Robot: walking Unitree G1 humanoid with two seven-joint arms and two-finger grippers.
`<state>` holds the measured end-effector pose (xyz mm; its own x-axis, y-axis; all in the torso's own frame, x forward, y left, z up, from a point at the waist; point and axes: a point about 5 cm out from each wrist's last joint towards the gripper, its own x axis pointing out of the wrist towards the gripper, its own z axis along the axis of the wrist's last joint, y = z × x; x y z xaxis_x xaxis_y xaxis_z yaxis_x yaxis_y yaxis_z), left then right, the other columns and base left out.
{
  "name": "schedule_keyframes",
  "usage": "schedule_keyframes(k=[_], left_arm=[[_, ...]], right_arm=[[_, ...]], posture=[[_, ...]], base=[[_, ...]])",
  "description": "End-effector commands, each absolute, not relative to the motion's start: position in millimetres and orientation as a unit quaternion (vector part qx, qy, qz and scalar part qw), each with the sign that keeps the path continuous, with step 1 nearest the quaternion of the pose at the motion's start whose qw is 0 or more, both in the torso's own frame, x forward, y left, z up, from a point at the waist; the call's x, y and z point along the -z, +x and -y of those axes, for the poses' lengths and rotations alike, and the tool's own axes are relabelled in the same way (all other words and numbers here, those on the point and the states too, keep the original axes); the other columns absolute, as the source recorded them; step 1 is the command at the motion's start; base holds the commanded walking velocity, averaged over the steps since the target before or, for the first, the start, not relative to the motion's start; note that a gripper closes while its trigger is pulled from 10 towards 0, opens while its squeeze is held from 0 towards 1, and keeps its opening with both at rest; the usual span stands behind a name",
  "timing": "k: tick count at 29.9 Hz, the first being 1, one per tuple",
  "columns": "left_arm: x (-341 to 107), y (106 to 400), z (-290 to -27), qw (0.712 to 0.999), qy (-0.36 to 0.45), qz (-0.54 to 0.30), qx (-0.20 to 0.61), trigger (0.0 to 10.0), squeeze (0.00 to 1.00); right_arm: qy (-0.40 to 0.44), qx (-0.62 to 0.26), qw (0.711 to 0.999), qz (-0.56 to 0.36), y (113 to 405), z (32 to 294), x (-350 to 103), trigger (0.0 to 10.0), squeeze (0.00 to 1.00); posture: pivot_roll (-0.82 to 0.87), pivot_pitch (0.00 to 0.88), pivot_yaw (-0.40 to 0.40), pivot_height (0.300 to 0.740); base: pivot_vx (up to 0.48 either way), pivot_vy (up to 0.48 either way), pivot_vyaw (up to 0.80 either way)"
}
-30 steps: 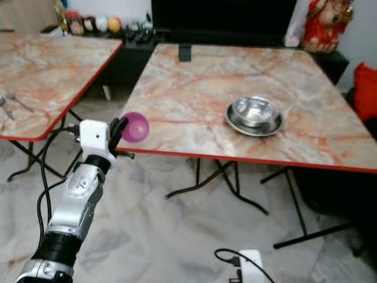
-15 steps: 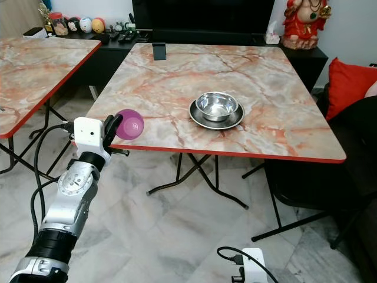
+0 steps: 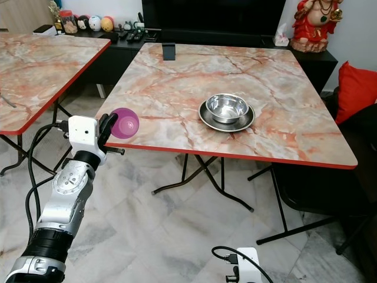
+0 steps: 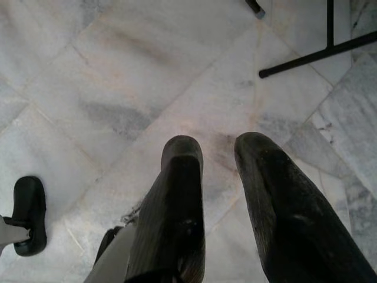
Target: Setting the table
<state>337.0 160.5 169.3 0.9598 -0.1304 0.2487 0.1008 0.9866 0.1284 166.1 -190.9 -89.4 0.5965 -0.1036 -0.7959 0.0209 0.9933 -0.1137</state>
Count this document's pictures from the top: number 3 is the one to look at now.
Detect silver metal fork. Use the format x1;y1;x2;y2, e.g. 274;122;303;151
0;95;18;109

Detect red laughing buddha statue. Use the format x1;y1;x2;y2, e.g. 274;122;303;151
290;0;345;53

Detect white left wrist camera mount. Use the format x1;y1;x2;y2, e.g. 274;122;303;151
67;115;100;149

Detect white blue round figurine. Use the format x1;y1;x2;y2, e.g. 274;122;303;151
88;15;102;32

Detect purple plastic cup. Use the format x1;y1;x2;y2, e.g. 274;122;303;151
111;107;140;140

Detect black flat television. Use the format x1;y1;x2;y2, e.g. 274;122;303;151
141;0;287;41

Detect black chair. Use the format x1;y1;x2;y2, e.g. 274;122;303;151
270;105;377;278

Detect flat black box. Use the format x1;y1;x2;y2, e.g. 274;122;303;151
34;24;57;35

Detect yellow round figurine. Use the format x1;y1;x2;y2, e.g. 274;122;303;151
101;16;115;32

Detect black television cabinet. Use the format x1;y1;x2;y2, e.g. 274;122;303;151
62;28;339;94

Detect black remote control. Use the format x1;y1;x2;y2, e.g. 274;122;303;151
127;28;145;43

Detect white pink tissue box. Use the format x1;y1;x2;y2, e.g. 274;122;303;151
273;23;291;47

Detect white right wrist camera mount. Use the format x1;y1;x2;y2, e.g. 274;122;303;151
236;246;263;283

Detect stainless steel bowl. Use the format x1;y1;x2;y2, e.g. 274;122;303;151
205;93;249;124

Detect small black stand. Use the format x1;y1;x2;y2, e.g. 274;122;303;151
163;42;177;61

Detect gold trophy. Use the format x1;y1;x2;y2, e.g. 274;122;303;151
49;0;63;28

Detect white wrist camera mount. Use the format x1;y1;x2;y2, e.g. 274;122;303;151
67;115;100;149
236;246;263;283

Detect red cushion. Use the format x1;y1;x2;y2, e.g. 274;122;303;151
335;61;377;126

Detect marble folding table red edge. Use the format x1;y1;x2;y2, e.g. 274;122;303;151
94;42;359;245
0;32;111;176

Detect clear jar red lid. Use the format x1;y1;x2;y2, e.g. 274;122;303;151
59;10;78;35

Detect stainless steel plate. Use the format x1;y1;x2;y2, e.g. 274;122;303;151
199;99;256;132

